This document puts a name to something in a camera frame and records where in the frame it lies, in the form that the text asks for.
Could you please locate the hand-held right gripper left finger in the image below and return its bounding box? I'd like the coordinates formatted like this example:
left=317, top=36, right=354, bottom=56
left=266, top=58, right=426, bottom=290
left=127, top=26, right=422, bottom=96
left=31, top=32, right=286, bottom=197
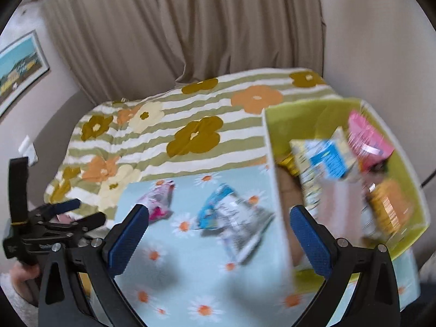
left=37, top=204, right=150, bottom=327

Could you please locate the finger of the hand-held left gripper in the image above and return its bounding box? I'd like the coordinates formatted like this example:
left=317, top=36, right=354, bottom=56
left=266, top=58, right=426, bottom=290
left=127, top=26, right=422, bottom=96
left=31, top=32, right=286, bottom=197
left=51, top=211, right=107, bottom=236
left=32, top=198, right=82, bottom=219

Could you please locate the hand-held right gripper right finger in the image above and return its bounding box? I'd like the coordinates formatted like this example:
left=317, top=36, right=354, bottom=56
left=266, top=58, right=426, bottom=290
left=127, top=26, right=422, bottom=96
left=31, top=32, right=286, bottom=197
left=289, top=205, right=401, bottom=327

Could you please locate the cream snack bag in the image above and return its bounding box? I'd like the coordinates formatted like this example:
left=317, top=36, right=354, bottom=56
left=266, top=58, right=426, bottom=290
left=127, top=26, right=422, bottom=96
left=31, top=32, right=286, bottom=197
left=289, top=127, right=368, bottom=212

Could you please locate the clear orange chips packet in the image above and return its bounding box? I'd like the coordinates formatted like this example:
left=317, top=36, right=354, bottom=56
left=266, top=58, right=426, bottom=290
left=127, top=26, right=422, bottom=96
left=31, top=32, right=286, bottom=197
left=366, top=179, right=414, bottom=242

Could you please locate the pink snack bag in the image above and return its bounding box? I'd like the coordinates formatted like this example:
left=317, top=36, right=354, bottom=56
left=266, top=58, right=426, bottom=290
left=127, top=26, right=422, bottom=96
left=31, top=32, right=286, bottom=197
left=347, top=110, right=396, bottom=174

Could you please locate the green storage box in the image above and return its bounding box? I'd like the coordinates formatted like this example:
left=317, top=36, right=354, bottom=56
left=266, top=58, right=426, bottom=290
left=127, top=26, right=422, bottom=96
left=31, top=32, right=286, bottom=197
left=264, top=97, right=430, bottom=300

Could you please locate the person's left forearm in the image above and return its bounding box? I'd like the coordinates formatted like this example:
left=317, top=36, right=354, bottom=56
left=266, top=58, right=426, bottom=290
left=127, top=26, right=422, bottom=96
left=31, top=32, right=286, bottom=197
left=0, top=272, right=40, bottom=320

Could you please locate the person's left hand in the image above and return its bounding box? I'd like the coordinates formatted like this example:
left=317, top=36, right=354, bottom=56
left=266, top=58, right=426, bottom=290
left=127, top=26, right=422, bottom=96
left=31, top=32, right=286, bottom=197
left=8, top=262, right=42, bottom=292

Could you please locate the pink white small packet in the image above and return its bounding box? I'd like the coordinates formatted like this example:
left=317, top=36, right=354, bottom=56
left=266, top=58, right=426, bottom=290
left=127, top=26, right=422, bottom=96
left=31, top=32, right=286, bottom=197
left=136, top=180, right=176, bottom=223

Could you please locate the light blue daisy cloth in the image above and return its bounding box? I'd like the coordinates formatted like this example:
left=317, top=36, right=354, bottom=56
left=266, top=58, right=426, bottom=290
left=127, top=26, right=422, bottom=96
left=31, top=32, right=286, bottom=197
left=82, top=163, right=423, bottom=327

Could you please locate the blue white snack bag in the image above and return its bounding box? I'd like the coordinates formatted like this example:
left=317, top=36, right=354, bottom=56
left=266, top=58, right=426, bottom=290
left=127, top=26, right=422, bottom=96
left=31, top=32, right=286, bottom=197
left=194, top=183, right=276, bottom=266

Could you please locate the striped flower blanket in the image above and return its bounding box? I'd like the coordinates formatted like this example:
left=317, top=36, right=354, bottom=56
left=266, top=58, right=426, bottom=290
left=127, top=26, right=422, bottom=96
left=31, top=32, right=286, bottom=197
left=44, top=67, right=341, bottom=212

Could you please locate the beige curtain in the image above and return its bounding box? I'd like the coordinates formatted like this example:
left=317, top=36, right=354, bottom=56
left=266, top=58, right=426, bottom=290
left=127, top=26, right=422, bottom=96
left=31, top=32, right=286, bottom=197
left=41, top=0, right=328, bottom=104

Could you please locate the white wall socket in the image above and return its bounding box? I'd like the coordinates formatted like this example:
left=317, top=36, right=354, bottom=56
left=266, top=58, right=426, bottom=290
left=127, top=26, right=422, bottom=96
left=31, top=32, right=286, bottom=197
left=19, top=135, right=36, bottom=161

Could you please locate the black cable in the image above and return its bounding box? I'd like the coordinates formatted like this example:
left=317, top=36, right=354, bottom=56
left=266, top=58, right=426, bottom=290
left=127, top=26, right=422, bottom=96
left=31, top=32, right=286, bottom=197
left=422, top=167, right=436, bottom=189

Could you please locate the framed wall picture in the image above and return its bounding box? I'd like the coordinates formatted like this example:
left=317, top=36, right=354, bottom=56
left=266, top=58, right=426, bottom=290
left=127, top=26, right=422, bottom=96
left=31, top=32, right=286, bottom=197
left=0, top=30, right=50, bottom=118

